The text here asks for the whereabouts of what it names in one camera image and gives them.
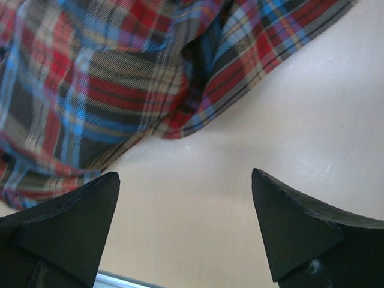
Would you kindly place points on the red blue plaid flannel shirt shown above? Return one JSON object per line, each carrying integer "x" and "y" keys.
{"x": 84, "y": 81}

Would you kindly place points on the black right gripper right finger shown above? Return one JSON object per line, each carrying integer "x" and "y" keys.
{"x": 310, "y": 243}

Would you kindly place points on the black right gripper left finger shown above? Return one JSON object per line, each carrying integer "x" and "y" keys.
{"x": 59, "y": 243}

